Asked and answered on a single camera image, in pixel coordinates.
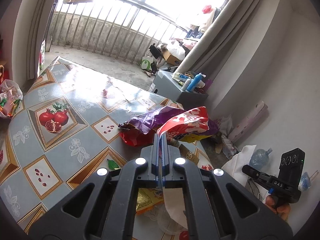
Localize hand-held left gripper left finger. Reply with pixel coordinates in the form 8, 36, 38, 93
29, 133, 162, 240

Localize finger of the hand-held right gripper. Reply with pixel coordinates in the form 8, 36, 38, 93
242, 164, 272, 189

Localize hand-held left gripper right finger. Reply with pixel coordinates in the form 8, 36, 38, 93
161, 133, 293, 240

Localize purple snack bag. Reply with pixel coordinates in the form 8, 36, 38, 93
117, 104, 220, 142

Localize red snack bag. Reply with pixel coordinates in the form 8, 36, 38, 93
157, 107, 209, 141

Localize clear plastic cup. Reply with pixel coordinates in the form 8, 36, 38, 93
154, 205, 188, 236

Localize person's right hand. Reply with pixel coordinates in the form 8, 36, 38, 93
265, 194, 291, 222

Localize blue water jug on dispenser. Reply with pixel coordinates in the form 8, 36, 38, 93
299, 172, 312, 191

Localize empty blue water jug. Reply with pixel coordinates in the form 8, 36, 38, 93
249, 148, 273, 168

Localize white garment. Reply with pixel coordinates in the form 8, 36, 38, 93
221, 144, 258, 181

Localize red plastic wrapper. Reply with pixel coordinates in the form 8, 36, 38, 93
119, 129, 153, 147

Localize yellow snack bag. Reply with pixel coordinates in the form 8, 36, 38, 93
136, 187, 166, 216
179, 131, 213, 143

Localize white paper tissue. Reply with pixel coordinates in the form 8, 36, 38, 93
163, 187, 188, 230

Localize pink wallpaper roll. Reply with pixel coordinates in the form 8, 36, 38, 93
229, 101, 269, 143

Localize grey cabinet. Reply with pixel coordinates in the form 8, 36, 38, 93
149, 69, 208, 105

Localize blue spray bottle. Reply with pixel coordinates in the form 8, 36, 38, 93
187, 73, 205, 92

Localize green and white bag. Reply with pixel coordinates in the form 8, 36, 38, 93
139, 56, 154, 71

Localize cardboard box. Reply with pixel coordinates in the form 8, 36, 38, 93
162, 49, 183, 67

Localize metal balcony railing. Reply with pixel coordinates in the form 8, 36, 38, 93
52, 0, 188, 66

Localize beige curtain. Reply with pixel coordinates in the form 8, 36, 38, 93
12, 0, 66, 80
175, 0, 272, 81

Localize hanging white clothes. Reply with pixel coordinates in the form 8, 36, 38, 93
189, 4, 216, 33

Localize plastic bag of snacks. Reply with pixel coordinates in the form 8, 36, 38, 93
0, 79, 24, 119

